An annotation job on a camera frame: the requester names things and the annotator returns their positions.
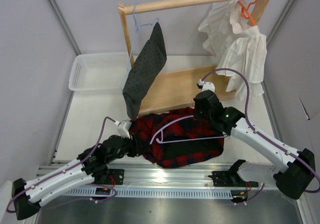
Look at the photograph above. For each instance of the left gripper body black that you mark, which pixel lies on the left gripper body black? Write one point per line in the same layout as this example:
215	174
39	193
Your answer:
128	148

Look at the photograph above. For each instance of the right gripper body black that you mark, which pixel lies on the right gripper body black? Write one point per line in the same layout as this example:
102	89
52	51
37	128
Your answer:
199	114

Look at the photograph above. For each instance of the red plaid skirt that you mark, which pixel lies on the red plaid skirt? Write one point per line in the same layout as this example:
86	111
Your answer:
175	155

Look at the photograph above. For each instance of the purple hanger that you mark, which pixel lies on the purple hanger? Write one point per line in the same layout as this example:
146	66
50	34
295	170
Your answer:
182	129

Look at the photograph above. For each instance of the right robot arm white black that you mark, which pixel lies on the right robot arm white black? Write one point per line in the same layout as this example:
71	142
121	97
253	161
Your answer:
291	170

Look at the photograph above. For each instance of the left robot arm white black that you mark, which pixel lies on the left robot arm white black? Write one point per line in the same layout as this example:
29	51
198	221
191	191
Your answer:
90	167

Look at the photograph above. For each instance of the orange hanger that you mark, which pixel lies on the orange hanger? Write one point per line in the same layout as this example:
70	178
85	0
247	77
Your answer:
245	11

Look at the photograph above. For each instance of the light blue hanger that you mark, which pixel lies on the light blue hanger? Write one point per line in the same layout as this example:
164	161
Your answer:
137	29

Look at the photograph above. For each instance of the wooden clothes rack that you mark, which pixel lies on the wooden clothes rack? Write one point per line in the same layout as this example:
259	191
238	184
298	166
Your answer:
175	89

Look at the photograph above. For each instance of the white pleated garment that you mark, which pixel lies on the white pleated garment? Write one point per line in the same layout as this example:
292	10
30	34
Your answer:
239	49

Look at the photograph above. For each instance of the grey dotted garment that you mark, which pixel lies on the grey dotted garment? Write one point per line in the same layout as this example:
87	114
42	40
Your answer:
147	66

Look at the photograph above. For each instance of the white plastic basket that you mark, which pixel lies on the white plastic basket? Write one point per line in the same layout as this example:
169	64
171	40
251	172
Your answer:
98	73

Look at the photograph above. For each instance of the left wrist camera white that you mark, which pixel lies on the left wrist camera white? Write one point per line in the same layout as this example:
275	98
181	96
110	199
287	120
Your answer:
123	128

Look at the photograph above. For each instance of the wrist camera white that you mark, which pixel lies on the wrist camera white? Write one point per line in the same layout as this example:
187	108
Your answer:
123	128
204	86

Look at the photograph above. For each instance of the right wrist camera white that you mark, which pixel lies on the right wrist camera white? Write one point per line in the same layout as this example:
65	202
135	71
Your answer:
204	86

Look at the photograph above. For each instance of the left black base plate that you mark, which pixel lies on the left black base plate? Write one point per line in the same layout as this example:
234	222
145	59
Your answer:
115	177

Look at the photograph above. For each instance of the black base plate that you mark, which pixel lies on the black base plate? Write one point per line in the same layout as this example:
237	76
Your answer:
115	177
229	179

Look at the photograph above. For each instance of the white slotted cable duct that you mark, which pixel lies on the white slotted cable duct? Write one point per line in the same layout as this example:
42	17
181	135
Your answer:
120	192

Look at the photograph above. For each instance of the aluminium mounting rail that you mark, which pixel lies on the aluminium mounting rail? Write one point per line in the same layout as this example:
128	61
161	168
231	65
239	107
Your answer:
138	175

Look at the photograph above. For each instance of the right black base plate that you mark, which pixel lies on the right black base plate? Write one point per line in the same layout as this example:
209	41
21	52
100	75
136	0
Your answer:
229	179

